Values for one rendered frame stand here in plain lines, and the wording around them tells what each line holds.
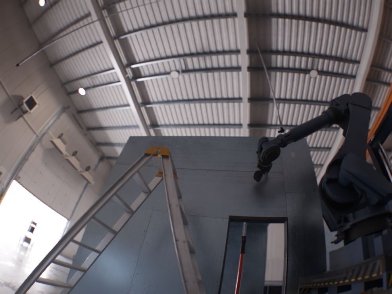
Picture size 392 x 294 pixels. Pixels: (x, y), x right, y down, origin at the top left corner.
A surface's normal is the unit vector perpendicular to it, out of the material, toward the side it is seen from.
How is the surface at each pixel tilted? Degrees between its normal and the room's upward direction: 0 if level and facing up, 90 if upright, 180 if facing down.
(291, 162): 90
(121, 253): 90
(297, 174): 90
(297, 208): 90
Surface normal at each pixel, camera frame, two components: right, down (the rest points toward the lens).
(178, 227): -0.11, -0.69
